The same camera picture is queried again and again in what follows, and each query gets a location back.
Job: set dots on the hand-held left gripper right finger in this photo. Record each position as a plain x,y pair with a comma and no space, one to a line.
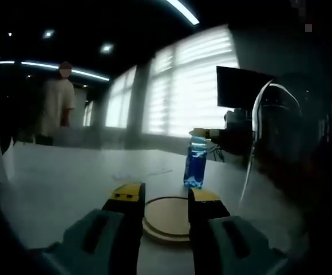
209,229

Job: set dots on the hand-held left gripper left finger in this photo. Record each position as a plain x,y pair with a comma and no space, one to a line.
126,223

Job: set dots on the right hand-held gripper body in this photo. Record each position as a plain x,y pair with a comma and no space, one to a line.
239,134

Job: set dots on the blue drink bottle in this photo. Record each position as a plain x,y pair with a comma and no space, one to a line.
195,169

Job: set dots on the round wooden cover base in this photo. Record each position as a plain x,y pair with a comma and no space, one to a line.
166,217

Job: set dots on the black monitor screen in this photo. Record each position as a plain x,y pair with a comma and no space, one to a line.
240,86

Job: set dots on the bright window with blinds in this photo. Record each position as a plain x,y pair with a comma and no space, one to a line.
189,86

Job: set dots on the curved ceiling light strip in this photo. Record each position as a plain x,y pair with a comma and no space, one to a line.
183,11
54,67

